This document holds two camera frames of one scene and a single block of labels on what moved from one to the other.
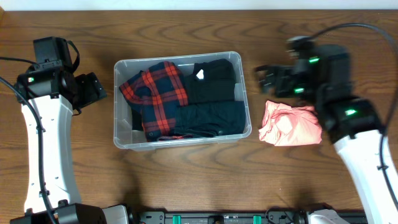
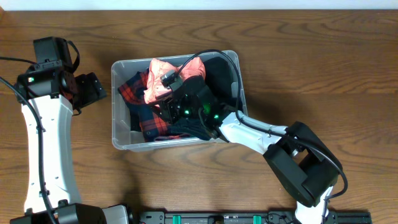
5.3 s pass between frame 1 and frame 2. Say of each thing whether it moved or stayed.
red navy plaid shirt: stayed
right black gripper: moved
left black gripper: stayed
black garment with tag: stayed
